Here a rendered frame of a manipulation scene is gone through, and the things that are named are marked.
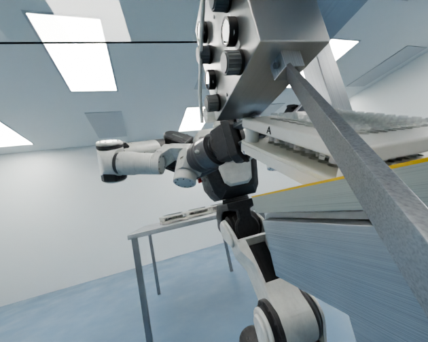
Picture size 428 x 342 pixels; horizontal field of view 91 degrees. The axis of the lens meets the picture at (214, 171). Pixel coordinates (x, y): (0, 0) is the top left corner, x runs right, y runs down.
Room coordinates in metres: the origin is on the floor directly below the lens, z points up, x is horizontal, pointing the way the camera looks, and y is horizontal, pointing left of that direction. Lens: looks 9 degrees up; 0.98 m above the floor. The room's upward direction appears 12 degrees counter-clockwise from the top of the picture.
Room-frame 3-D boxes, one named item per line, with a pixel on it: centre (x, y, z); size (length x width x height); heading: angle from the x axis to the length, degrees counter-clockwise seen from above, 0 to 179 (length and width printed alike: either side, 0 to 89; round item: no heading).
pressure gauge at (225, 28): (0.27, -0.06, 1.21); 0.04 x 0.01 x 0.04; 15
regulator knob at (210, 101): (0.39, -0.03, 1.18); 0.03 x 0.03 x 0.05; 15
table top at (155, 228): (2.38, 0.36, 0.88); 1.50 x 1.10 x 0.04; 15
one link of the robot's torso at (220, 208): (0.99, -0.05, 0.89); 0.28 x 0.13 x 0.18; 15
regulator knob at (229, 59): (0.27, -0.06, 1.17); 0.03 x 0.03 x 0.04; 15
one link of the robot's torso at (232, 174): (0.96, -0.05, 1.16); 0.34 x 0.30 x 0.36; 105
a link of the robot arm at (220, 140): (0.51, -0.03, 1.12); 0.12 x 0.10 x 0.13; 48
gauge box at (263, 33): (0.34, -0.11, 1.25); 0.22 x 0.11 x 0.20; 15
